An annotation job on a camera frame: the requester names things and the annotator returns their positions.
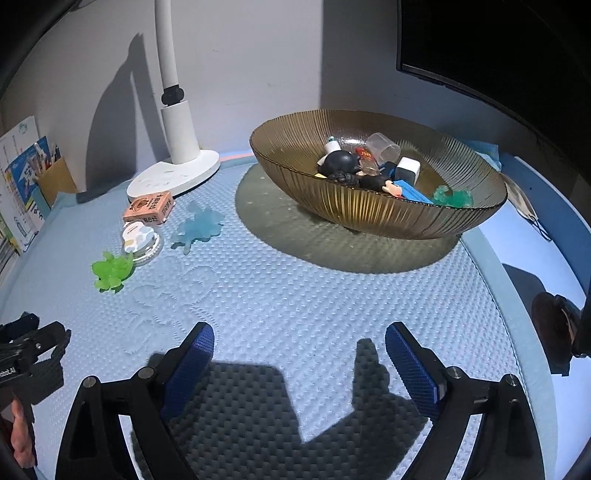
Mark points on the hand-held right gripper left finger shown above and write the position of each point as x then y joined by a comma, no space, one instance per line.
189,364

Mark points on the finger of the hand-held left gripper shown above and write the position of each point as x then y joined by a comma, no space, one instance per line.
21,324

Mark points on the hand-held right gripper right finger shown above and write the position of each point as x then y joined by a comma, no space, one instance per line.
411,364

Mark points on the brown ribbed glass bowl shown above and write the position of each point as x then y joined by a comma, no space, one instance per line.
369,212

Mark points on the teal leaf-shaped toy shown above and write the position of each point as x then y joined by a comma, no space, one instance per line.
452,196

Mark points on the black-haired toy figurine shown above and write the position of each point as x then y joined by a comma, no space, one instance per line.
341,164

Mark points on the person's left hand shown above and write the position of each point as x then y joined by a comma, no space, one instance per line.
22,434

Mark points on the bright green leaf-shaped toy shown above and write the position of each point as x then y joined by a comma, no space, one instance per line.
111,272

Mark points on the light blue textured mat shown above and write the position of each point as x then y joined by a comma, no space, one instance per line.
277,300

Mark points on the light blue leaf-shaped toy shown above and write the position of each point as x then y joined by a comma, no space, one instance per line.
198,226

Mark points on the white round case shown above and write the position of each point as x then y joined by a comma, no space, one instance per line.
136,235

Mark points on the dark brown round object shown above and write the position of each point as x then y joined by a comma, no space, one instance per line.
547,318

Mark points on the cardboard pen holder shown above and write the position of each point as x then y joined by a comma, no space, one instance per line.
57,180

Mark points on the orange small box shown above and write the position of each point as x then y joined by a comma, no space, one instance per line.
147,207

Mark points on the small white box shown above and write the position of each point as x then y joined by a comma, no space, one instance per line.
408,168

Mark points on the clear plastic cup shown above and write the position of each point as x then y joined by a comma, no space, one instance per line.
383,146

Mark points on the blue cloth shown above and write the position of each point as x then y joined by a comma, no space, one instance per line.
487,154

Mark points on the small white bottle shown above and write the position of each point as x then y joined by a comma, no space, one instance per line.
331,147

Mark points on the white desk lamp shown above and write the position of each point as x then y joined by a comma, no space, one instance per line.
178,124

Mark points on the black monitor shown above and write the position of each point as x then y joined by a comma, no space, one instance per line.
485,46

